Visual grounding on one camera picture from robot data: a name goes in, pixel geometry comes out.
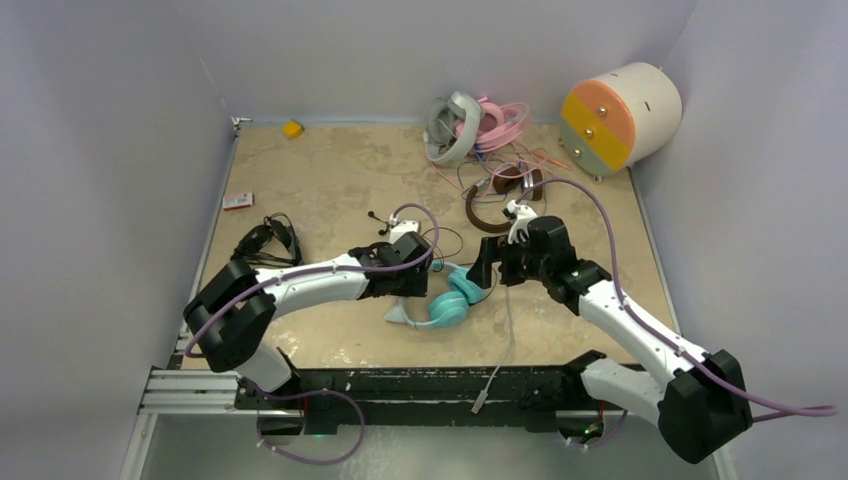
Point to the small red white box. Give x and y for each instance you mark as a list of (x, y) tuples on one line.
[(238, 201)]

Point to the grey white headphones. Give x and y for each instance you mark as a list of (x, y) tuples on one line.
[(451, 126)]

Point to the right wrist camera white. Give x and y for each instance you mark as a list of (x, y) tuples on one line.
[(519, 216)]

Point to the pink headphones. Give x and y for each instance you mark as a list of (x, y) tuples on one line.
[(500, 124)]

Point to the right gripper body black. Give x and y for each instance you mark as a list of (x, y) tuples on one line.
[(519, 264)]

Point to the brown headphones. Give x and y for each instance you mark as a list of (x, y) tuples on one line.
[(496, 189)]

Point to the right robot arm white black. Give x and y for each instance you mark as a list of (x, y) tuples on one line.
[(694, 397)]

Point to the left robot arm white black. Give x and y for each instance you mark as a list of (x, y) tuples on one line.
[(228, 318)]

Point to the yellow small object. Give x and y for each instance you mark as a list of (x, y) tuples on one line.
[(292, 129)]

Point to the teal white cat headphones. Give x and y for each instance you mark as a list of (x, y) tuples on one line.
[(447, 310)]

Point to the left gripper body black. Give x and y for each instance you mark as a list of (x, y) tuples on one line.
[(410, 284)]

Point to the round drawer cabinet orange yellow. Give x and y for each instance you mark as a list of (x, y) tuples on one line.
[(611, 121)]

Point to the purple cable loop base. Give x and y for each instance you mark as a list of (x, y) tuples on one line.
[(314, 425)]

